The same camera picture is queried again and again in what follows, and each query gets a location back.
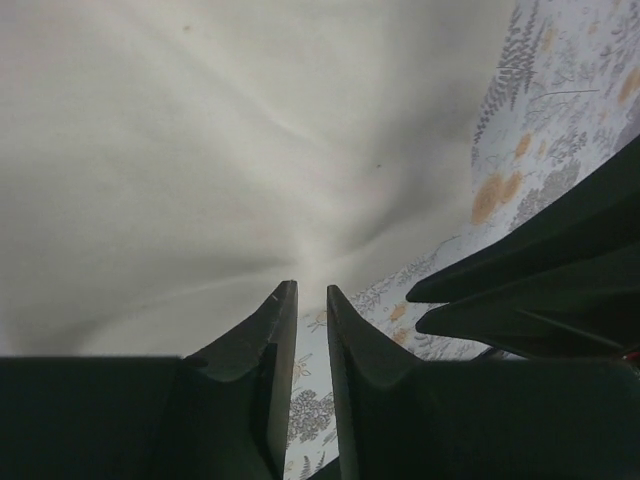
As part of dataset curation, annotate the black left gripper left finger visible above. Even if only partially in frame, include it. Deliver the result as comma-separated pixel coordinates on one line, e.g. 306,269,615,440
1,281,298,479

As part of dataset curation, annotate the floral patterned table mat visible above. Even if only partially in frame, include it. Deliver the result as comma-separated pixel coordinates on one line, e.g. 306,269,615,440
282,0,640,480

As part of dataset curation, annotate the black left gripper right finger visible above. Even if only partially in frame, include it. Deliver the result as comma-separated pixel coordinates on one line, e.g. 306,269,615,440
327,286,639,479

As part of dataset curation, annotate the cream white t shirt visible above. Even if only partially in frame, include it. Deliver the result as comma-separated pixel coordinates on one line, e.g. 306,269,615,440
1,1,515,355

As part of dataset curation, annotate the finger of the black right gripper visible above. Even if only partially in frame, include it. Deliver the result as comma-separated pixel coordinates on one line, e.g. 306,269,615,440
406,144,639,303
416,244,639,359

